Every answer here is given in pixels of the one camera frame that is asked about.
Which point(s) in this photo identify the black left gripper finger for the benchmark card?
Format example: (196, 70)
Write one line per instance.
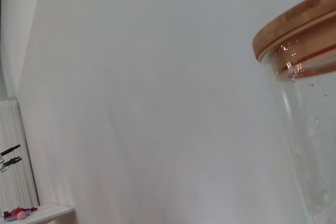
(13, 161)
(10, 150)

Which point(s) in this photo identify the white ribbed panel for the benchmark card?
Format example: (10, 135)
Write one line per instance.
(13, 129)

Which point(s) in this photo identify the red toy fruit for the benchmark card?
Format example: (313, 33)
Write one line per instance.
(17, 211)

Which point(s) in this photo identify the purple toy grapes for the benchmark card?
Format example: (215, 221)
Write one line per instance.
(31, 208)

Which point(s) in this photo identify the dark red toy berries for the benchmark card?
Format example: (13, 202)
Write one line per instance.
(7, 213)

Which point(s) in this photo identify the pink toy ball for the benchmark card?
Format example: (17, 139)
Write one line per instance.
(21, 216)

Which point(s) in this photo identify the white shelf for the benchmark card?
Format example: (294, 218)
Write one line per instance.
(52, 212)

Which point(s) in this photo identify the clear glass dispenser jar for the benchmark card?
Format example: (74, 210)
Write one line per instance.
(315, 155)

